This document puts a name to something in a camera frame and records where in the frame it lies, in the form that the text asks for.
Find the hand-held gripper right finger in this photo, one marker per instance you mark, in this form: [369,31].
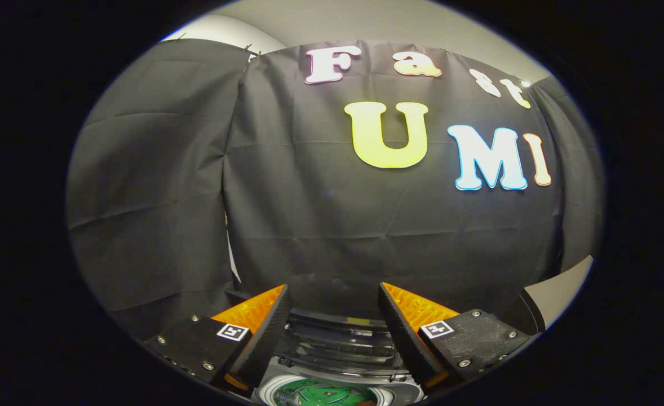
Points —
[404,332]

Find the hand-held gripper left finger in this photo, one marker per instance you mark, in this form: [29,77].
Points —
[264,332]

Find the green polo shirt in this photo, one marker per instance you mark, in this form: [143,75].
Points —
[326,393]

